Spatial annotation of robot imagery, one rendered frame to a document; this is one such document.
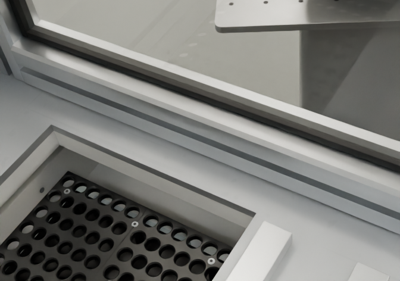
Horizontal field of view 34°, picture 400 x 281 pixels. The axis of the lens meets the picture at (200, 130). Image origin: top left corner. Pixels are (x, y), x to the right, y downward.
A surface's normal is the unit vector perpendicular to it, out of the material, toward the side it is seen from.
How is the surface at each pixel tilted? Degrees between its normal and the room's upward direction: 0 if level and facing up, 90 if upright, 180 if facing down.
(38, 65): 90
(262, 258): 0
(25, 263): 0
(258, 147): 90
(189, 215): 0
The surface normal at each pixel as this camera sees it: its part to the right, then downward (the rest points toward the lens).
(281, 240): -0.11, -0.67
